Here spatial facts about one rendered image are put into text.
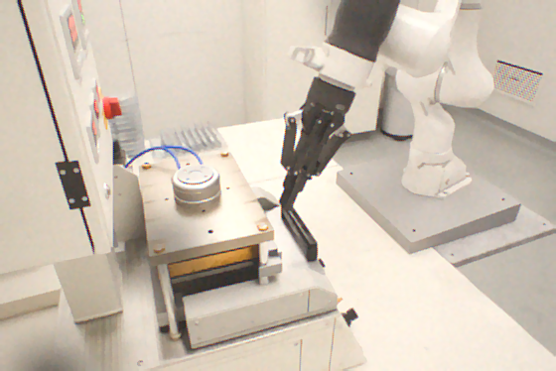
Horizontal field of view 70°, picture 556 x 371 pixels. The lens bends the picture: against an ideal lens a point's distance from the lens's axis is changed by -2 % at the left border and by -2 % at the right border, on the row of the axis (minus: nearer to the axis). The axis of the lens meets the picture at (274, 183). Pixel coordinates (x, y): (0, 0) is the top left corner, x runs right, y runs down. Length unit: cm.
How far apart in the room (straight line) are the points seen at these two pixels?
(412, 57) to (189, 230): 44
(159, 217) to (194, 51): 254
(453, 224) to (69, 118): 102
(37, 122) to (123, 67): 264
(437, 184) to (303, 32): 185
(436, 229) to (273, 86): 196
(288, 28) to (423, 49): 220
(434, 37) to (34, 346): 97
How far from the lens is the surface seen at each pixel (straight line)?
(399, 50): 71
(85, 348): 74
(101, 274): 71
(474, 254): 123
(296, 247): 79
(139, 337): 73
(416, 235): 116
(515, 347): 103
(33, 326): 108
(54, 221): 51
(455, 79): 116
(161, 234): 61
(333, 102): 65
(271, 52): 284
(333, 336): 78
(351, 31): 65
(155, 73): 311
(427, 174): 128
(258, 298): 65
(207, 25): 311
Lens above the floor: 148
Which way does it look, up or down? 31 degrees down
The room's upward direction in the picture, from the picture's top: straight up
